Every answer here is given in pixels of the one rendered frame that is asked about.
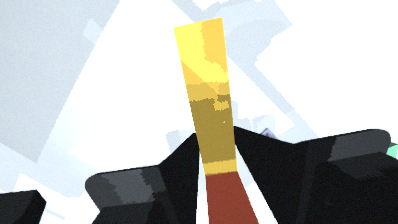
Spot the mint green block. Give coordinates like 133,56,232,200
387,141,398,158

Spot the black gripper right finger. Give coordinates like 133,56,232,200
234,126,391,224

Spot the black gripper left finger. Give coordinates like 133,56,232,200
84,133,200,224

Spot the yellow bar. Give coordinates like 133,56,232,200
173,17,260,224

